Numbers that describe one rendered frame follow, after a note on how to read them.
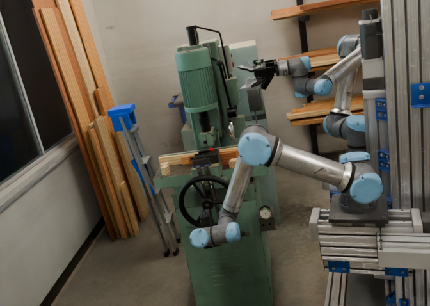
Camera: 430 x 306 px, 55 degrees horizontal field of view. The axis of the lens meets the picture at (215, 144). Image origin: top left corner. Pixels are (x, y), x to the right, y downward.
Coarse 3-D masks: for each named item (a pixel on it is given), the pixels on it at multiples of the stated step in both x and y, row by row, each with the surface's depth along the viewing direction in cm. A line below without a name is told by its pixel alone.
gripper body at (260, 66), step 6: (270, 60) 198; (258, 66) 198; (264, 66) 196; (270, 66) 199; (276, 66) 197; (258, 72) 197; (264, 72) 197; (270, 72) 200; (276, 72) 198; (258, 78) 201; (264, 78) 201
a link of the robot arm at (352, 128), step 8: (344, 120) 211; (352, 120) 204; (360, 120) 203; (344, 128) 209; (352, 128) 203; (360, 128) 202; (344, 136) 210; (352, 136) 205; (360, 136) 203; (352, 144) 207; (360, 144) 204
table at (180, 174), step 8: (160, 168) 230; (176, 168) 225; (184, 168) 223; (224, 168) 213; (232, 168) 211; (256, 168) 209; (264, 168) 209; (160, 176) 218; (168, 176) 216; (176, 176) 215; (184, 176) 215; (224, 176) 211; (256, 176) 211; (160, 184) 217; (168, 184) 217; (176, 184) 217; (208, 184) 204; (216, 184) 204
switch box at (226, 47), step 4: (224, 44) 242; (228, 44) 239; (220, 48) 235; (224, 48) 235; (228, 48) 235; (220, 52) 236; (228, 52) 235; (220, 56) 236; (228, 56) 236; (224, 60) 237; (228, 60) 236; (224, 64) 237; (228, 64) 237; (228, 68) 238; (232, 68) 240
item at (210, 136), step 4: (212, 128) 226; (200, 132) 224; (204, 132) 222; (208, 132) 221; (212, 132) 222; (200, 136) 219; (204, 136) 219; (208, 136) 219; (212, 136) 220; (200, 140) 220; (204, 140) 219; (208, 140) 219; (212, 140) 219; (204, 144) 220; (208, 144) 220; (212, 144) 220
